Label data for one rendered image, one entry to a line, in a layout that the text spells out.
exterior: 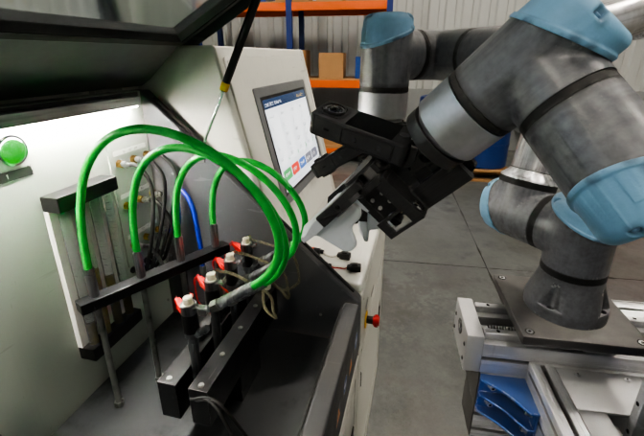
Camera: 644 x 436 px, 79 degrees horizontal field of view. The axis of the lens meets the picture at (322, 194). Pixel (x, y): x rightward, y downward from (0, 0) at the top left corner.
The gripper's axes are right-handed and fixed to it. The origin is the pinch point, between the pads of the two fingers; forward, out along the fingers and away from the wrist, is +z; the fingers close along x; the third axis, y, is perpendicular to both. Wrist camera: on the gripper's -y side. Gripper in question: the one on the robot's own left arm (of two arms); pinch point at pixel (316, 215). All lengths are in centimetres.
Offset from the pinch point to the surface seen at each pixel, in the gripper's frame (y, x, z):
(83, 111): -43, 7, 29
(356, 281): 23, 31, 37
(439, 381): 113, 86, 107
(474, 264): 136, 212, 125
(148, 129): -26.2, 0.1, 11.5
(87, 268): -21.5, -8.9, 41.2
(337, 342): 24.8, 11.0, 33.5
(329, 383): 25.3, 0.4, 29.6
